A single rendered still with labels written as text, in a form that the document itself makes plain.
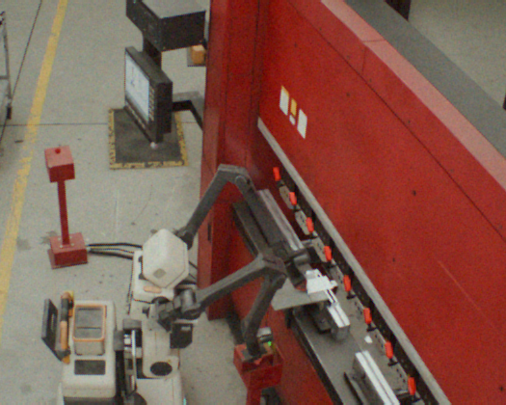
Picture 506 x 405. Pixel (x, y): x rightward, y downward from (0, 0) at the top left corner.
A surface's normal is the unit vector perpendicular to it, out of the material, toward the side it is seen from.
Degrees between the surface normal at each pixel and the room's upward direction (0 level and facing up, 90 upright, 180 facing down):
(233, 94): 90
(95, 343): 92
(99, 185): 0
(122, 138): 0
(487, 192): 90
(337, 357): 0
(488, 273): 90
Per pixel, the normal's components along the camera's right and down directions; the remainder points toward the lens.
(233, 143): 0.35, 0.58
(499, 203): -0.94, 0.15
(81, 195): 0.07, -0.80
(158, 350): 0.11, 0.60
